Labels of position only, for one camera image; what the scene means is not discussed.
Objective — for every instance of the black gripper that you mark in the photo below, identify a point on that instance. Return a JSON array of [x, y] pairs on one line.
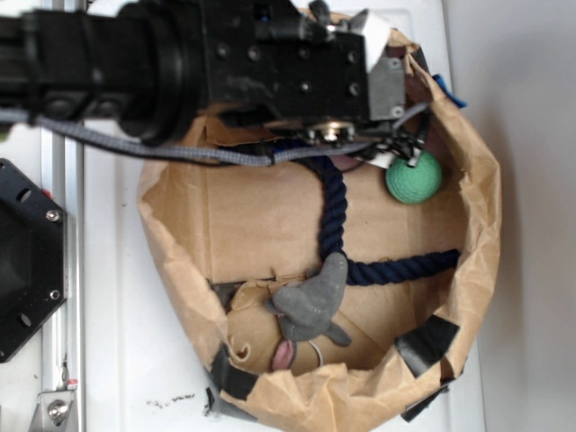
[[269, 65]]

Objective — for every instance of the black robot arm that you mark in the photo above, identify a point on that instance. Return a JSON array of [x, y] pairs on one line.
[[157, 65]]

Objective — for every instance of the green textured ball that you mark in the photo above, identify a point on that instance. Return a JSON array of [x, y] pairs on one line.
[[414, 184]]

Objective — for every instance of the brown paper bag bin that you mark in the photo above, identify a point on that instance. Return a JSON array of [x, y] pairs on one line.
[[224, 239]]

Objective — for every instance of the grey plush mouse toy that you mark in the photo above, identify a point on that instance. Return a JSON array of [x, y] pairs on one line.
[[305, 310]]

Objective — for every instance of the white plastic board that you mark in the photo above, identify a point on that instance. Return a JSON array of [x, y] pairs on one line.
[[141, 373]]

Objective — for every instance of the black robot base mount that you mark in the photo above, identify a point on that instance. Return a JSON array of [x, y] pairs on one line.
[[32, 259]]

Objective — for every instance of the aluminium rail frame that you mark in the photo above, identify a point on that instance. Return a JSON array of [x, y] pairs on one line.
[[61, 403]]

